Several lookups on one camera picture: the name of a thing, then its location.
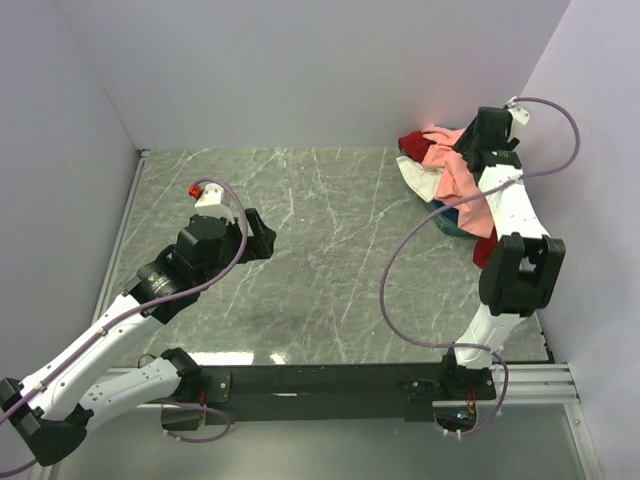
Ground aluminium rail frame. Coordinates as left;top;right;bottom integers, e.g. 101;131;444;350
429;362;581;406

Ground red t shirt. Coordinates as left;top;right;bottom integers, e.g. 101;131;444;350
398;131;434;163

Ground white t shirt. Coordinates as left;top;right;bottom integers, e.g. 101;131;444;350
396;156;443;202

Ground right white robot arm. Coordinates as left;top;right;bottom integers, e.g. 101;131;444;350
438;107;566;399

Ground teal plastic basin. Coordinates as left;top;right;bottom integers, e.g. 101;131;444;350
433;212;473;239

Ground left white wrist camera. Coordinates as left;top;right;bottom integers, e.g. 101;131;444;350
188;182;234;223

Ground pink t shirt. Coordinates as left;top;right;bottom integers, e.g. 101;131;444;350
421;126;494;238

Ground black base beam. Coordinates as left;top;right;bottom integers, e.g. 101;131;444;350
169;355;497;422

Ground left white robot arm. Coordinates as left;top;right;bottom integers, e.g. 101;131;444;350
1;208;277;466

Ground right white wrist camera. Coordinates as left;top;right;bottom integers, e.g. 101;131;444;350
505;97;531;139

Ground blue t shirt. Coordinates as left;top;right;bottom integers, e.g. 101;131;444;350
431;200;459;226

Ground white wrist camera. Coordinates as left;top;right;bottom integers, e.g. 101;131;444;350
505;97;531;139
188;182;234;223

